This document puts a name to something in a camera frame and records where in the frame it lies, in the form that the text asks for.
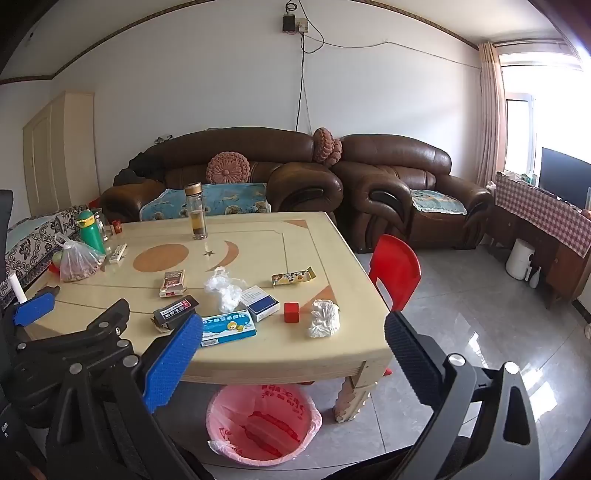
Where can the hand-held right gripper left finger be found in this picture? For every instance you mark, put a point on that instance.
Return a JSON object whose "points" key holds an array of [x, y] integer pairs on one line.
{"points": [[173, 364]]}

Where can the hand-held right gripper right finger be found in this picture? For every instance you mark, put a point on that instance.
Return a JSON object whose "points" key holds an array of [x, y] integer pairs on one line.
{"points": [[411, 360]]}

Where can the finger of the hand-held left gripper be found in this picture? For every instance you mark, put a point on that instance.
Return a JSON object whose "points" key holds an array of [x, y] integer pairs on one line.
{"points": [[108, 316], [34, 308]]}

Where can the white paper roll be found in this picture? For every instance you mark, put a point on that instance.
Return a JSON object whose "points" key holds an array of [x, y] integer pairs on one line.
{"points": [[17, 288]]}

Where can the black cardboard box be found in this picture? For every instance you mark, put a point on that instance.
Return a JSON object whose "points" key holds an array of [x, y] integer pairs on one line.
{"points": [[174, 313]]}

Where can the blue medicine box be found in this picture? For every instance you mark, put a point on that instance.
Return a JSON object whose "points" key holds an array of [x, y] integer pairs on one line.
{"points": [[228, 328]]}

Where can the red and white cigarette pack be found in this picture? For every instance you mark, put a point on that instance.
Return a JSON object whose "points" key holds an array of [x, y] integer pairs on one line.
{"points": [[172, 282]]}

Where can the clear plastic wrap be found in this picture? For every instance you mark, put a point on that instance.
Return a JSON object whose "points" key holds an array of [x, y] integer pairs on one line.
{"points": [[224, 290]]}

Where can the white tissue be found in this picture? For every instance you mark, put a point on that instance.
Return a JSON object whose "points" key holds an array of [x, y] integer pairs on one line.
{"points": [[324, 318]]}

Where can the white and blue box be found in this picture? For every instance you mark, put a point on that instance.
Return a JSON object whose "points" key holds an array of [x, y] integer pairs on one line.
{"points": [[260, 303]]}

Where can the bin with pink bag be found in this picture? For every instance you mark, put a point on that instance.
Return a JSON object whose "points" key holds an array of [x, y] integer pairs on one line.
{"points": [[263, 424]]}

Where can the red cube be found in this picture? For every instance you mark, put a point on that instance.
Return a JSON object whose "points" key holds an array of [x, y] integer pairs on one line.
{"points": [[292, 313]]}

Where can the yellow snack bar wrapper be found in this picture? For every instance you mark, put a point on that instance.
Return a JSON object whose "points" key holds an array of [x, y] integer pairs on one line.
{"points": [[293, 277]]}

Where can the plastic bag of nuts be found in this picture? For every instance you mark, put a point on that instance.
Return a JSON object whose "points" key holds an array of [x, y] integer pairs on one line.
{"points": [[78, 265]]}

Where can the white remote control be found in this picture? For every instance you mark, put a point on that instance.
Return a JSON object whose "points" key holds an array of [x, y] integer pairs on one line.
{"points": [[117, 253]]}

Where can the black and white patterned cloth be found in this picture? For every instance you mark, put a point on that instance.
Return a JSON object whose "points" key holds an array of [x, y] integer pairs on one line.
{"points": [[32, 240]]}

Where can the green drinking bottle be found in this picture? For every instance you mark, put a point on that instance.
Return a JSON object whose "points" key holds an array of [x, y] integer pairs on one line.
{"points": [[91, 235]]}

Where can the clear glass jar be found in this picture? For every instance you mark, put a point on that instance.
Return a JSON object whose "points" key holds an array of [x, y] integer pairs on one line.
{"points": [[104, 226]]}

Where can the red plastic chair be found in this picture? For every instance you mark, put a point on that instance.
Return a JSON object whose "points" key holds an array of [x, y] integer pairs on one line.
{"points": [[395, 267]]}

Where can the beige dining table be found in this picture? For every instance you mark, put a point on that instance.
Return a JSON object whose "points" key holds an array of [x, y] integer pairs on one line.
{"points": [[277, 350]]}

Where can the glass bottle with gold cap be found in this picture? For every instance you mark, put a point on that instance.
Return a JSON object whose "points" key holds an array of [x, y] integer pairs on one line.
{"points": [[197, 217]]}

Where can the small white bottle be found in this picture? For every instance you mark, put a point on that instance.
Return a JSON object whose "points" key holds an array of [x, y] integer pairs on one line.
{"points": [[534, 279]]}

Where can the white round appliance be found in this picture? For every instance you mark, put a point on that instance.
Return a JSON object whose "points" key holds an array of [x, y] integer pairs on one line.
{"points": [[519, 258]]}

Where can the dark clothes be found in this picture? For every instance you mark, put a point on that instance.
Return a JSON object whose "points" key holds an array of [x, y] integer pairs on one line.
{"points": [[138, 168]]}

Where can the cream wardrobe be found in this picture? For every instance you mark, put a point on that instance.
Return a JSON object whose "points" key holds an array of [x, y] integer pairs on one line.
{"points": [[60, 152]]}

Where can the blue armchair seat cover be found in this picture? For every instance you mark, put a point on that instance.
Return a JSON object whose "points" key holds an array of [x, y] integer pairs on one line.
{"points": [[436, 202]]}

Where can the blue floral sofa cover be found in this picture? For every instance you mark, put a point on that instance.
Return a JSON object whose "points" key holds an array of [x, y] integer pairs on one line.
{"points": [[231, 199]]}

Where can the brown wooden cabinet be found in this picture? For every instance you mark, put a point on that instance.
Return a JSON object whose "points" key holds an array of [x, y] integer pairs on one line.
{"points": [[561, 272]]}

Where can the pink round flat cushion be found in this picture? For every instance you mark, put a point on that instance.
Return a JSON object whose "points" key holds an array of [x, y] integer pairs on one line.
{"points": [[228, 167]]}

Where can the red checkered cloth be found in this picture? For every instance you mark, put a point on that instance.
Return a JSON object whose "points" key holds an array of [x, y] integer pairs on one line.
{"points": [[540, 207]]}

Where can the brown leather armchair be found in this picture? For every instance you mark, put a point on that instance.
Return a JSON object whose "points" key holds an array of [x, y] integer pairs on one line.
{"points": [[392, 157]]}

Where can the long brown leather sofa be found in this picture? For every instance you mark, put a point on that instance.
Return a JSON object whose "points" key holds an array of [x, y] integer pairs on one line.
{"points": [[240, 147]]}

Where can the pink round plump cushion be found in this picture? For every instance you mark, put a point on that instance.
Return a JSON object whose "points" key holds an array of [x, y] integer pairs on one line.
{"points": [[337, 154], [322, 143]]}

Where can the black monitor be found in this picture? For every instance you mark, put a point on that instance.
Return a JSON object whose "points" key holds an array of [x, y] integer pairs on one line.
{"points": [[565, 177]]}

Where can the pink curtain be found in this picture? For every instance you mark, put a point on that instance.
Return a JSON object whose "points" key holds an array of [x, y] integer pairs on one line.
{"points": [[490, 115]]}

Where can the window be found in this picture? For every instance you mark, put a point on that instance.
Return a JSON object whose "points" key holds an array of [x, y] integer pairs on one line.
{"points": [[554, 115]]}

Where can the black wall adapter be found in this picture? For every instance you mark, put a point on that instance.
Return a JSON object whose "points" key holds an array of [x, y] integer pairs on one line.
{"points": [[289, 23]]}

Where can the white wall socket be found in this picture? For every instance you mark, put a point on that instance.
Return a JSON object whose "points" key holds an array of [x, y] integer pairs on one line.
{"points": [[302, 25]]}

